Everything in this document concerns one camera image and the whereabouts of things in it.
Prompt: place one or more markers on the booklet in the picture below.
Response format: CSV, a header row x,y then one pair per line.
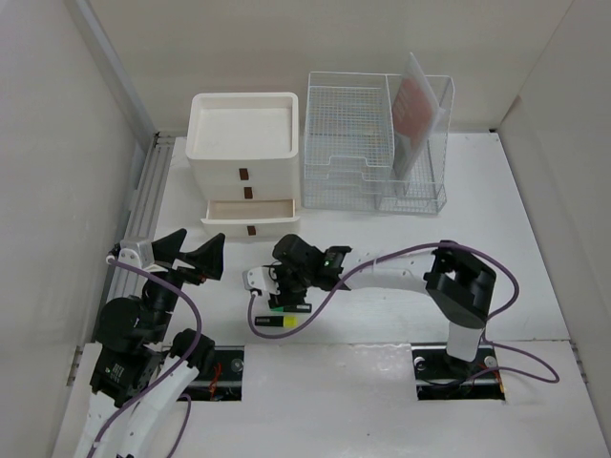
x,y
415,113

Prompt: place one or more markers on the white wire mesh organizer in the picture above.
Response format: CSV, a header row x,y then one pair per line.
x,y
349,147

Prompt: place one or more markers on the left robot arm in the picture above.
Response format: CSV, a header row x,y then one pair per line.
x,y
152,346

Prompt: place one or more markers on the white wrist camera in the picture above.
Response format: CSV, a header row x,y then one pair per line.
x,y
261,279
136,252

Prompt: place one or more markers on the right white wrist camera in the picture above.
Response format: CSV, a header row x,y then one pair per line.
x,y
261,279

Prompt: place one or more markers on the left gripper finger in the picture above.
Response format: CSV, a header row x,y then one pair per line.
x,y
207,262
167,249

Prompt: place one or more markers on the green highlighter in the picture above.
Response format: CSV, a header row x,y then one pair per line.
x,y
305,308

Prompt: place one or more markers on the yellow highlighter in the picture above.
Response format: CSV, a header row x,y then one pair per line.
x,y
276,321

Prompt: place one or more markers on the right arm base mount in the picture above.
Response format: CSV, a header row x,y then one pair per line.
x,y
440,377

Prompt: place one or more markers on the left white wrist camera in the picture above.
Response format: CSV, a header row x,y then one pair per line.
x,y
136,252

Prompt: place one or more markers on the white drawer organizer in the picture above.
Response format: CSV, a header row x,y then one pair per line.
x,y
243,151

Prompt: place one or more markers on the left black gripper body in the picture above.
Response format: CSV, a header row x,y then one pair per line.
x,y
179,273

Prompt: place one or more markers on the aluminium rail frame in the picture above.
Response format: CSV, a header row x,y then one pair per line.
x,y
144,208

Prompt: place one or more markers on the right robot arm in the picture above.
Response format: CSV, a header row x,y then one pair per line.
x,y
460,284

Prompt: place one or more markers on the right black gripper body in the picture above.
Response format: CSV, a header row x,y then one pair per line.
x,y
293,286

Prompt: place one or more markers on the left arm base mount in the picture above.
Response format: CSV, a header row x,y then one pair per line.
x,y
223,381

